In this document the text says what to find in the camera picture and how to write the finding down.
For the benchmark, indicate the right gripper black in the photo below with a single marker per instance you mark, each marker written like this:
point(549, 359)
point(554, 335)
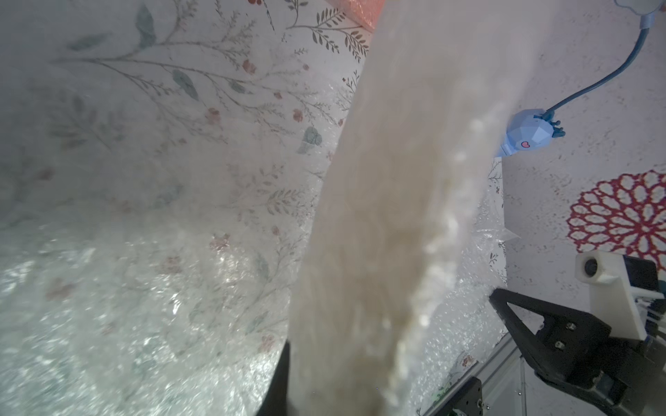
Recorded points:
point(618, 377)

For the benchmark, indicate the orange plate in bubble wrap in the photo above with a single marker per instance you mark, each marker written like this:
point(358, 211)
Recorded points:
point(364, 12)

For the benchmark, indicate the aluminium front rail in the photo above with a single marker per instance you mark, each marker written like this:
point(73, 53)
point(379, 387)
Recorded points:
point(503, 380)

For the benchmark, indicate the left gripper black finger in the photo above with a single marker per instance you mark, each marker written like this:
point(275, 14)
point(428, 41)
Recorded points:
point(275, 402)

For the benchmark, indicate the blue toy with cord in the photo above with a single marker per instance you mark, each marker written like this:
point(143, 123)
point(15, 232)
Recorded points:
point(533, 129)

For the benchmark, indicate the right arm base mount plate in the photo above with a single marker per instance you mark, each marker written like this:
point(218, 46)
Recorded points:
point(466, 400)

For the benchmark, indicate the clear bubble wrap sheet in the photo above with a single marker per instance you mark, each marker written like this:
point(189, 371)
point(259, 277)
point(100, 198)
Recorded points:
point(161, 163)

